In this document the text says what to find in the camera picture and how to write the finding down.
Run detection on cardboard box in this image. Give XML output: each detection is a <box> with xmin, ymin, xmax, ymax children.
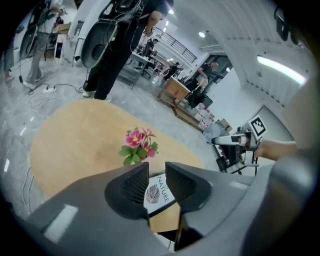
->
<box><xmin>52</xmin><ymin>22</ymin><xmax>72</xmax><ymax>35</ymax></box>

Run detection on long wooden cabinet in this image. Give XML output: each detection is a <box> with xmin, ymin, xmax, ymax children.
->
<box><xmin>157</xmin><ymin>77</ymin><xmax>204</xmax><ymax>131</ymax></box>

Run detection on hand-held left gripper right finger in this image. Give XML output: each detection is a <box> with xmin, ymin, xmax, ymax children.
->
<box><xmin>165</xmin><ymin>161</ymin><xmax>253</xmax><ymax>237</ymax></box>

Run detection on stack of white packages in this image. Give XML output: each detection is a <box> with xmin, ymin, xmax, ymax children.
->
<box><xmin>194</xmin><ymin>103</ymin><xmax>216</xmax><ymax>131</ymax></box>

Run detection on clear plastic bag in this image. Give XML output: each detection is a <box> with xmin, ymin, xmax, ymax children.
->
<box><xmin>201</xmin><ymin>121</ymin><xmax>234</xmax><ymax>144</ymax></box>

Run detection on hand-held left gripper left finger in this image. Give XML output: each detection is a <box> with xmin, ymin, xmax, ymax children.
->
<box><xmin>26</xmin><ymin>161</ymin><xmax>173</xmax><ymax>256</ymax></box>

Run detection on wooden coffee table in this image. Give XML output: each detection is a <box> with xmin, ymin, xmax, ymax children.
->
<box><xmin>29</xmin><ymin>99</ymin><xmax>206</xmax><ymax>235</ymax></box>

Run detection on black floor cable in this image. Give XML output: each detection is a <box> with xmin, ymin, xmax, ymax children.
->
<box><xmin>18</xmin><ymin>74</ymin><xmax>86</xmax><ymax>96</ymax></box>

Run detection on black framed nature picture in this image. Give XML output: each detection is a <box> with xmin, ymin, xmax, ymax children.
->
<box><xmin>142</xmin><ymin>171</ymin><xmax>177</xmax><ymax>218</ymax></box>

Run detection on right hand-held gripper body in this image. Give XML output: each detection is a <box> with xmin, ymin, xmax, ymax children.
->
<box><xmin>231</xmin><ymin>115</ymin><xmax>268</xmax><ymax>166</ymax></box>

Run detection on black mezzanine railing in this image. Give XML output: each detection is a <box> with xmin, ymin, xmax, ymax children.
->
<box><xmin>143</xmin><ymin>26</ymin><xmax>199</xmax><ymax>64</ymax></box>

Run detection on person's right forearm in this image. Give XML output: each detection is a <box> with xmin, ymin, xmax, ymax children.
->
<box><xmin>255</xmin><ymin>139</ymin><xmax>298</xmax><ymax>161</ymax></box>

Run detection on black head-worn camera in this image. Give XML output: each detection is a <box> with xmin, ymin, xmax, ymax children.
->
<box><xmin>273</xmin><ymin>6</ymin><xmax>301</xmax><ymax>46</ymax></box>

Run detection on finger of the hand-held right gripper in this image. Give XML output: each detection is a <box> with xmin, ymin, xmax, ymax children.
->
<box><xmin>211</xmin><ymin>135</ymin><xmax>233</xmax><ymax>146</ymax></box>

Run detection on ceiling tube light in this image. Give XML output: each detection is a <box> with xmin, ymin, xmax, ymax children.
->
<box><xmin>256</xmin><ymin>55</ymin><xmax>307</xmax><ymax>85</ymax></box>

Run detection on small potted pink flowers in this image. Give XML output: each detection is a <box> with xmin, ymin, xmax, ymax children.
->
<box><xmin>118</xmin><ymin>127</ymin><xmax>160</xmax><ymax>167</ymax></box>

